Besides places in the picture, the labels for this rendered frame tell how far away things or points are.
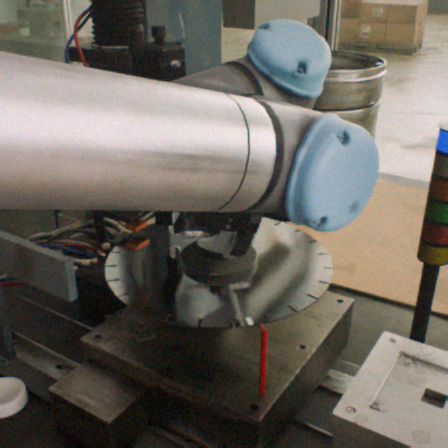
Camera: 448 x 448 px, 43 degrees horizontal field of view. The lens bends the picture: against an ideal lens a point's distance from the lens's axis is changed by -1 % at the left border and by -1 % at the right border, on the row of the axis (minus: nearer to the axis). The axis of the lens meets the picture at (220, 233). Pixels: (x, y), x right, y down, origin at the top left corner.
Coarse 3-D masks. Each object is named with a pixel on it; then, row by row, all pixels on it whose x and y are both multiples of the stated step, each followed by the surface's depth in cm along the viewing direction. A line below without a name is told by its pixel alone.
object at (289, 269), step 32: (288, 224) 94; (128, 256) 85; (160, 256) 85; (288, 256) 85; (320, 256) 85; (128, 288) 77; (160, 288) 77; (192, 288) 77; (224, 288) 77; (256, 288) 77; (288, 288) 77; (320, 288) 77; (160, 320) 71; (192, 320) 70; (224, 320) 70; (256, 320) 70
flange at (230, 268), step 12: (192, 252) 84; (204, 252) 82; (216, 252) 81; (252, 252) 84; (192, 264) 81; (204, 264) 80; (216, 264) 80; (228, 264) 80; (240, 264) 80; (252, 264) 81; (204, 276) 79; (216, 276) 78; (228, 276) 79; (240, 276) 79
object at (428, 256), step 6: (420, 240) 79; (420, 246) 79; (426, 246) 78; (432, 246) 77; (438, 246) 77; (444, 246) 77; (420, 252) 79; (426, 252) 78; (432, 252) 78; (438, 252) 77; (444, 252) 77; (420, 258) 79; (426, 258) 79; (432, 258) 78; (438, 258) 78; (444, 258) 78; (426, 264) 79; (432, 264) 78; (438, 264) 78; (444, 264) 78
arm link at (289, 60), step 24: (264, 24) 50; (288, 24) 51; (264, 48) 48; (288, 48) 49; (312, 48) 49; (264, 72) 49; (288, 72) 48; (312, 72) 48; (288, 96) 50; (312, 96) 51
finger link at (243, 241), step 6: (252, 228) 68; (240, 234) 69; (246, 234) 68; (252, 234) 68; (240, 240) 69; (246, 240) 69; (234, 246) 72; (240, 246) 69; (246, 246) 69; (234, 252) 73; (240, 252) 71; (246, 252) 71
